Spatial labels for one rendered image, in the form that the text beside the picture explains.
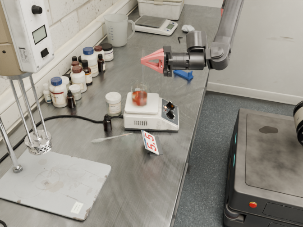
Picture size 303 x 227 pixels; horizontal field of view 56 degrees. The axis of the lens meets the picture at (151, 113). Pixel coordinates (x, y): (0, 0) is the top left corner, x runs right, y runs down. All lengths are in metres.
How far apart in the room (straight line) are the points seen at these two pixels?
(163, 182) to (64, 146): 0.37
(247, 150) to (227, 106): 0.97
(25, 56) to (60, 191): 0.43
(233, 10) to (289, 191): 0.88
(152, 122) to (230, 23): 0.42
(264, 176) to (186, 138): 0.60
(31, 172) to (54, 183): 0.09
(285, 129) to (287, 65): 0.86
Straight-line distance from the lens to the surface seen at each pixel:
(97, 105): 1.19
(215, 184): 1.90
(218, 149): 2.11
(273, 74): 2.62
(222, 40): 0.95
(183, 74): 1.38
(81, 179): 0.91
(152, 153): 0.97
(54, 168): 0.96
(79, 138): 1.05
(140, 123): 1.03
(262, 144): 1.69
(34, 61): 0.62
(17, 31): 0.60
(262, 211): 1.52
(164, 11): 2.04
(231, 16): 1.00
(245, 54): 2.53
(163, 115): 1.03
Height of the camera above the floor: 1.45
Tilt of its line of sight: 38 degrees down
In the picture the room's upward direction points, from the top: 2 degrees clockwise
